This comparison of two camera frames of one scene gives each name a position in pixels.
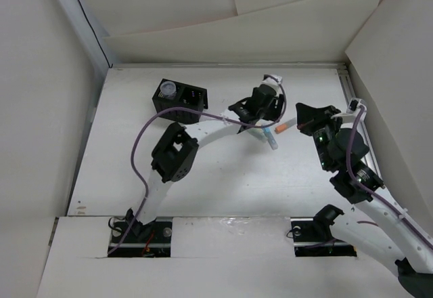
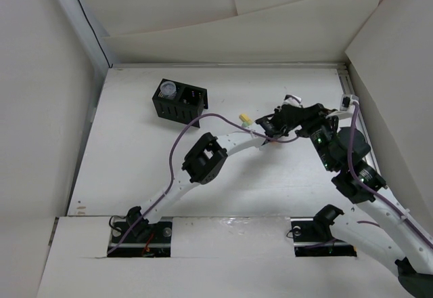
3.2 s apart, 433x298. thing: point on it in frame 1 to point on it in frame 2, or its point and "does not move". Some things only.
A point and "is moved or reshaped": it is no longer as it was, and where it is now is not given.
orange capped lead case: [283, 126] is moved or reshaped
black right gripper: [308, 117] does not move
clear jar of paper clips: [168, 89] does not move
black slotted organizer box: [170, 94] does not move
